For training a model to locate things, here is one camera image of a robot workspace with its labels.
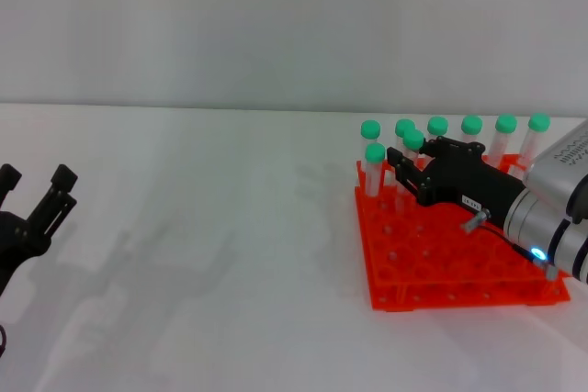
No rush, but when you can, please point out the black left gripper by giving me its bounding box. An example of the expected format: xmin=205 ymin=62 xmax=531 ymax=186
xmin=0 ymin=162 xmax=80 ymax=300

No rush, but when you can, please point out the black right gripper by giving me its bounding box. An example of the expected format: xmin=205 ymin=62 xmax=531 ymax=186
xmin=386 ymin=135 xmax=527 ymax=228

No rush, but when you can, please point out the green-capped clear test tube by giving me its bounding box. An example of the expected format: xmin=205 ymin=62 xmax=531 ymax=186
xmin=518 ymin=112 xmax=551 ymax=177
xmin=395 ymin=129 xmax=425 ymax=217
xmin=426 ymin=116 xmax=449 ymax=141
xmin=489 ymin=113 xmax=519 ymax=166
xmin=359 ymin=119 xmax=382 ymax=148
xmin=364 ymin=142 xmax=387 ymax=198
xmin=460 ymin=114 xmax=483 ymax=145
xmin=394 ymin=118 xmax=417 ymax=168

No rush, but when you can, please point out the orange test tube rack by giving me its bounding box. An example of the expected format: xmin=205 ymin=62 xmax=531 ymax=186
xmin=356 ymin=152 xmax=571 ymax=313

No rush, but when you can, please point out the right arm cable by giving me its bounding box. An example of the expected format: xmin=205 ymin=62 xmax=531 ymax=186
xmin=460 ymin=209 xmax=560 ymax=281

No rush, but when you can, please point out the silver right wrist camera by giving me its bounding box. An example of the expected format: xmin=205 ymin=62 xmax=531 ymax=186
xmin=526 ymin=119 xmax=588 ymax=223

